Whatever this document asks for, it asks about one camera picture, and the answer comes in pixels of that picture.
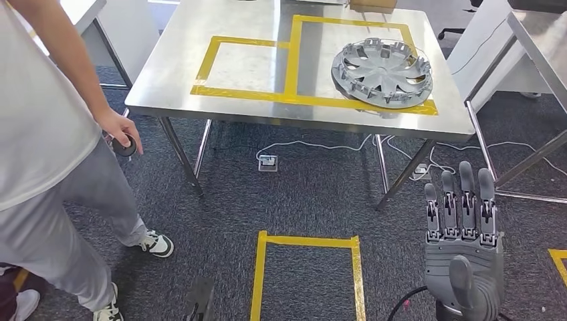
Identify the yellow floor tape strip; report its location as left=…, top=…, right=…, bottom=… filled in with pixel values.
left=249, top=230, right=368, bottom=321

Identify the yellow tape outline on workbench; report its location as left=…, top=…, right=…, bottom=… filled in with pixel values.
left=190, top=14, right=439, bottom=117

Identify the brown cardboard box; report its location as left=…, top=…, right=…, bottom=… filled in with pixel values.
left=348, top=0, right=399, bottom=15

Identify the white desk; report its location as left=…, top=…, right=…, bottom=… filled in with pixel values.
left=9, top=0, right=161, bottom=90

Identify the black case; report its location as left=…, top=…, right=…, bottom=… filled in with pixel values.
left=507, top=0, right=567, bottom=15

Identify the steel table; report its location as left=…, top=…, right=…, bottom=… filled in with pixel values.
left=464, top=9, right=567, bottom=205

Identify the steel workbench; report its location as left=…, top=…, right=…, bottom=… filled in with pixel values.
left=124, top=0, right=476, bottom=211

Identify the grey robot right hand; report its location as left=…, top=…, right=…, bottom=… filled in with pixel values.
left=423, top=160, right=506, bottom=321

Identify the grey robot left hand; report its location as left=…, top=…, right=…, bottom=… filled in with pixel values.
left=183, top=276, right=217, bottom=321

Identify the white cabinet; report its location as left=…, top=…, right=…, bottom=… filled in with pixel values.
left=445, top=0, right=554, bottom=114

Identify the white floor cable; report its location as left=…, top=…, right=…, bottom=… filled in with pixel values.
left=255, top=133, right=567, bottom=183

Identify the person's hand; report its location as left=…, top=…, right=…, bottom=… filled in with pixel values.
left=94, top=107, right=145, bottom=156

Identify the person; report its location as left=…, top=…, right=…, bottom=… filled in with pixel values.
left=0, top=0, right=176, bottom=321
left=0, top=265, right=41, bottom=321

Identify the silver plastic wheel hubcap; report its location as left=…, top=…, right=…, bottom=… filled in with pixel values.
left=330, top=37, right=435, bottom=110

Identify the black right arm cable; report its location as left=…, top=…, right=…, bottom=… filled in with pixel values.
left=386, top=284, right=430, bottom=321

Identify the black round controller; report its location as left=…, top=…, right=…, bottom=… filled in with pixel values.
left=111, top=133, right=138, bottom=158

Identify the black office chair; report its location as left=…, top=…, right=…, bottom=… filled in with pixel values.
left=437, top=0, right=485, bottom=41

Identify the black floor cable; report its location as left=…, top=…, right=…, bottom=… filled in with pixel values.
left=211, top=144, right=260, bottom=152

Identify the yellow floor tape square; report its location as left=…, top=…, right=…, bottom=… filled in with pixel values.
left=548, top=248, right=567, bottom=289

